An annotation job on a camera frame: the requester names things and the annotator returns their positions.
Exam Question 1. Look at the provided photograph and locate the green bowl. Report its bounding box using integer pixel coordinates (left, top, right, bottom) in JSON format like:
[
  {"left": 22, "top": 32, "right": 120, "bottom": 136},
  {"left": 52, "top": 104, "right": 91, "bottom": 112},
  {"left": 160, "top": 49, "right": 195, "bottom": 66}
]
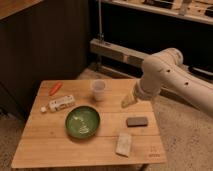
[{"left": 65, "top": 106, "right": 100, "bottom": 139}]

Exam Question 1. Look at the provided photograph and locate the orange carrot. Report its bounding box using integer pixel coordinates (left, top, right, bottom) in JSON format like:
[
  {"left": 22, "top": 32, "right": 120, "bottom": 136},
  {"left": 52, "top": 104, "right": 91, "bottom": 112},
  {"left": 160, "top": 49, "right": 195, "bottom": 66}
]
[{"left": 49, "top": 82, "right": 63, "bottom": 96}]

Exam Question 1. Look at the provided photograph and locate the dark wooden cabinet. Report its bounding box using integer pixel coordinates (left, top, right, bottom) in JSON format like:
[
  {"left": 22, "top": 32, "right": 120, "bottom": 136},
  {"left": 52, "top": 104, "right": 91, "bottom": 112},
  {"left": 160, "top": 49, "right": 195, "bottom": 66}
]
[{"left": 0, "top": 0, "right": 89, "bottom": 118}]

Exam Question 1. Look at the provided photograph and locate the wooden folding table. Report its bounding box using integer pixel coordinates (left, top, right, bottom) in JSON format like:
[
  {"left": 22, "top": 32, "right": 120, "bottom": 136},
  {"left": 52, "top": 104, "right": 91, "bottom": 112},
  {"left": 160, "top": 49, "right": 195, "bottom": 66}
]
[{"left": 12, "top": 79, "right": 166, "bottom": 169}]

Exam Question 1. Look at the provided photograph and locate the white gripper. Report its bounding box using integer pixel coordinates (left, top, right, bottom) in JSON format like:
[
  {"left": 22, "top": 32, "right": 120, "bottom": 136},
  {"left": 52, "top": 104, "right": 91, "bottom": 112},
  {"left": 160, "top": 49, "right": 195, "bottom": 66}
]
[{"left": 121, "top": 80, "right": 157, "bottom": 108}]

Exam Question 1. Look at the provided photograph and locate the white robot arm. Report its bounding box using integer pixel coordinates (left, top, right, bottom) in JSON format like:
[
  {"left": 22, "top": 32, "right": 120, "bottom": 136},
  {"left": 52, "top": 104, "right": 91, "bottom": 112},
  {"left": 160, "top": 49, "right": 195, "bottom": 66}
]
[{"left": 121, "top": 48, "right": 213, "bottom": 117}]

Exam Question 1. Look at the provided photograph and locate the wooden shelf rack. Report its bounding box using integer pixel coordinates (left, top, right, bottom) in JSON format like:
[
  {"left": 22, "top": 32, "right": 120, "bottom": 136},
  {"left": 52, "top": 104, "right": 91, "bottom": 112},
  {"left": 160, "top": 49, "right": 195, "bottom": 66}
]
[{"left": 89, "top": 0, "right": 213, "bottom": 84}]

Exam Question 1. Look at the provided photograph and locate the clear plastic cup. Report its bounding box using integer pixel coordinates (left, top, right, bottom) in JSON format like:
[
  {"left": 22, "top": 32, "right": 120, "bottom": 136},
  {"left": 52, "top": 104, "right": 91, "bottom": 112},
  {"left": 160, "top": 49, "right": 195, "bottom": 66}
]
[{"left": 90, "top": 79, "right": 106, "bottom": 101}]

